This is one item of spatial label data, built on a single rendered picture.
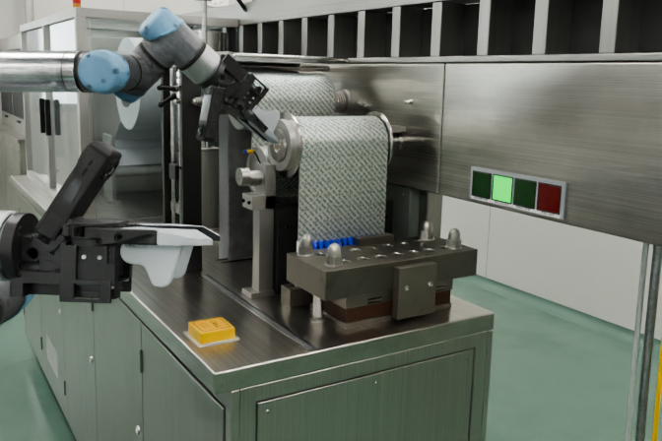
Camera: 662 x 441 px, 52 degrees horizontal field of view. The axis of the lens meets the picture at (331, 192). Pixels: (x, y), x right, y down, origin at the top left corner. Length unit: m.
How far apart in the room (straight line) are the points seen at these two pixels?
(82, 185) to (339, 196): 0.89
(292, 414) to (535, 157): 0.68
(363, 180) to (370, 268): 0.27
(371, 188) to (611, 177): 0.56
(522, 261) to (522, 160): 3.26
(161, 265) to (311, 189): 0.83
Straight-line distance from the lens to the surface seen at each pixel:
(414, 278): 1.44
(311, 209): 1.52
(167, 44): 1.37
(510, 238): 4.69
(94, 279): 0.74
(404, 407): 1.48
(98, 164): 0.74
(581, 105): 1.32
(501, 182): 1.44
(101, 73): 1.26
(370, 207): 1.60
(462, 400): 1.59
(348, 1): 1.92
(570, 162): 1.34
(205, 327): 1.35
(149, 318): 1.54
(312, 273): 1.37
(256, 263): 1.59
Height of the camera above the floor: 1.40
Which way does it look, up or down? 10 degrees down
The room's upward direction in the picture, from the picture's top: 2 degrees clockwise
